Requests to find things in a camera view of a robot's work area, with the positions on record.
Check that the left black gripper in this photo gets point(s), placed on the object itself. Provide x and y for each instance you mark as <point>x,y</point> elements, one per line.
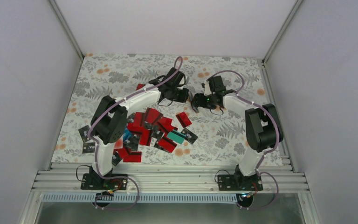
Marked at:
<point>183,97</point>

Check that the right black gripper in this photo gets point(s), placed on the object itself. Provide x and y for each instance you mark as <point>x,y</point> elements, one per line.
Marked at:
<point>199,101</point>

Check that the red card front pile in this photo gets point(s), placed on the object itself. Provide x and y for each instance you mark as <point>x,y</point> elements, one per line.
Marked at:
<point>165,144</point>

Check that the red card pile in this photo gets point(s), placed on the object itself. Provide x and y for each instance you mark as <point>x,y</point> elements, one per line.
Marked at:
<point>149,125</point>
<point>165,144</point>

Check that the brown leather card holder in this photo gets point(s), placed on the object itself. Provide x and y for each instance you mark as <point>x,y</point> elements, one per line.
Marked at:
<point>193,105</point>

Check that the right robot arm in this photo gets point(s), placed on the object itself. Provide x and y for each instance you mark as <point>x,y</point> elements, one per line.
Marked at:
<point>263,128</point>

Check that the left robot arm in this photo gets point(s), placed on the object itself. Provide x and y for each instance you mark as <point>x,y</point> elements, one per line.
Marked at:
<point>110,118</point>

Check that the red card near holder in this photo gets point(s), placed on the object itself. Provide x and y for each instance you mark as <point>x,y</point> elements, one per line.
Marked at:
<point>183,119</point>

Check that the red card far left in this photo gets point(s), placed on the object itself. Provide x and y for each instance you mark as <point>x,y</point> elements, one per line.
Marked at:
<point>140,86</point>

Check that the red card pile centre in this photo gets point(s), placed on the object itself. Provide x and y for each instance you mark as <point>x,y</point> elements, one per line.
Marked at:
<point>149,125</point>

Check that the black VIP card right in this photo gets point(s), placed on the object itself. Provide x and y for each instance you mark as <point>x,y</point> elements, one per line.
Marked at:
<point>189,135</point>

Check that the teal card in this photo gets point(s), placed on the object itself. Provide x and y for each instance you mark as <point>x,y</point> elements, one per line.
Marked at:
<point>176,136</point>

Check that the red card bottom front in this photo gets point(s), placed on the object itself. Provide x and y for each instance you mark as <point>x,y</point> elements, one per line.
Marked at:
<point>134,157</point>

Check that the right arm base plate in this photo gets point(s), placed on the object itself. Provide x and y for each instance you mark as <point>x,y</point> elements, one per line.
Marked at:
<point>232,183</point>

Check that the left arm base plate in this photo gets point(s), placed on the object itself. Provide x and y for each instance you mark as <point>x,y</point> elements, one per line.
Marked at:
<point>90,182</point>

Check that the aluminium rail frame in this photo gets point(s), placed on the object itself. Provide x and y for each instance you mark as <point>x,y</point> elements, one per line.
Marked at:
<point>163,183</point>

